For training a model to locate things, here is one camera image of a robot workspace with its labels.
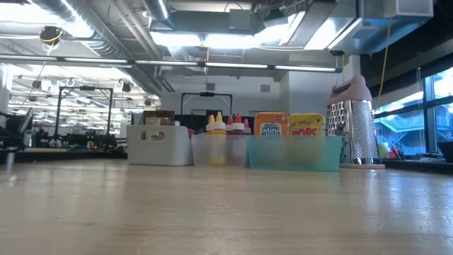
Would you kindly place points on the yellow cap colouring bottle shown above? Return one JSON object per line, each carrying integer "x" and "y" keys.
{"x": 211, "y": 124}
{"x": 219, "y": 124}

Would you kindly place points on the orange Mini-Wheats cereal box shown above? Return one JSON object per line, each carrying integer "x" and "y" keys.
{"x": 272, "y": 124}

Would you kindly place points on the yellow Corn Pops box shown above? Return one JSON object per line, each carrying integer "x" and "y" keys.
{"x": 307, "y": 124}

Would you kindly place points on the shallow clear plastic bin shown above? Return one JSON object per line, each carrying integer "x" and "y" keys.
{"x": 219, "y": 152}

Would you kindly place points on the deep clear plastic bin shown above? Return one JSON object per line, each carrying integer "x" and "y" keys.
{"x": 159, "y": 148}

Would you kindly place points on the teal plastic bin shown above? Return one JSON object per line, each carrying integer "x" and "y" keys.
{"x": 293, "y": 156}

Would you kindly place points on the ceiling light bar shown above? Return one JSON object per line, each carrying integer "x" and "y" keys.
{"x": 304, "y": 68}

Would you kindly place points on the black background stand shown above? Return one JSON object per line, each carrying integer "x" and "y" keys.
{"x": 85, "y": 88}

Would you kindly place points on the small green container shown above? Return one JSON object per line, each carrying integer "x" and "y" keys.
{"x": 382, "y": 150}

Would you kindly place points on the grey ceiling air unit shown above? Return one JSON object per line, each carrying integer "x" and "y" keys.
{"x": 371, "y": 32}

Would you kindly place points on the window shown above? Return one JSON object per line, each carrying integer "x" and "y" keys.
{"x": 414, "y": 120}

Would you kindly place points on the dark neighbouring table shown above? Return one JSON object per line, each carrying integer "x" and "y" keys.
{"x": 417, "y": 165}

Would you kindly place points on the black ceiling device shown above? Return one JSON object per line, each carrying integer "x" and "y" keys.
{"x": 50, "y": 34}

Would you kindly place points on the black background frame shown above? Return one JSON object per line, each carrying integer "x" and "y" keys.
{"x": 207, "y": 94}

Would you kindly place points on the silver ventilation duct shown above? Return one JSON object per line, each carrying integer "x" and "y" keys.
{"x": 88, "y": 32}

